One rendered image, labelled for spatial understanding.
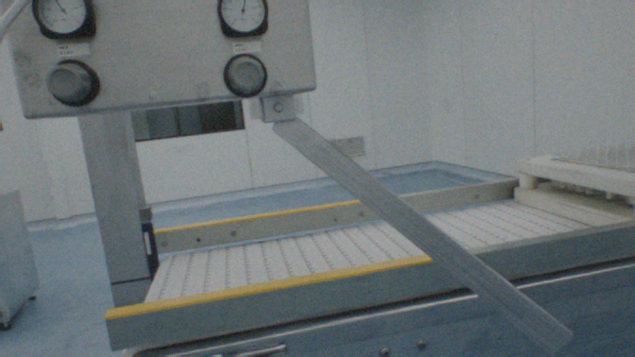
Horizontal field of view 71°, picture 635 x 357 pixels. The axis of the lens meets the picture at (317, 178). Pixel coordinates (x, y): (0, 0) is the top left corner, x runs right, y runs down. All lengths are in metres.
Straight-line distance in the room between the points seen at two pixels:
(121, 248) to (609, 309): 0.64
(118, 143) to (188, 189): 5.03
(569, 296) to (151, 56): 0.47
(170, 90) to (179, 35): 0.04
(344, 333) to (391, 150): 5.83
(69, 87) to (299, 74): 0.16
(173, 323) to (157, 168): 5.27
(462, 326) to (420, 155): 5.99
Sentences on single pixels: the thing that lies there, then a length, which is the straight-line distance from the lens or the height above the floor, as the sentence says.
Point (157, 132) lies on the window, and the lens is 5.66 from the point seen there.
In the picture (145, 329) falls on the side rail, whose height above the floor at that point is 0.96.
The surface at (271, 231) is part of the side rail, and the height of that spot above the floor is 0.95.
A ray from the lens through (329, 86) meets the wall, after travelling 5.91.
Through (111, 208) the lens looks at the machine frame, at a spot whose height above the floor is 1.02.
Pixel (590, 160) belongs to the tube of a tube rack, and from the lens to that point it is 0.74.
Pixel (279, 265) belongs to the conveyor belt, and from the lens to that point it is 0.58.
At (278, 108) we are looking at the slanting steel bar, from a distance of 0.40.
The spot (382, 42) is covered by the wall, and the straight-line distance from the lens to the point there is 6.22.
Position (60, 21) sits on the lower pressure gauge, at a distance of 0.37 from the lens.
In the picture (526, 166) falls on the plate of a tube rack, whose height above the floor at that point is 1.00.
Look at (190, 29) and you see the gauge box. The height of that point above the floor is 1.20.
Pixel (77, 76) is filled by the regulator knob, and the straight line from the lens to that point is 0.35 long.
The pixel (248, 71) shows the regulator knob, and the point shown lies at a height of 1.17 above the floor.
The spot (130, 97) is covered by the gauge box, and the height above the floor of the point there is 1.16.
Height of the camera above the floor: 1.14
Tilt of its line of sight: 10 degrees down
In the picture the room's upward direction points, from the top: 6 degrees counter-clockwise
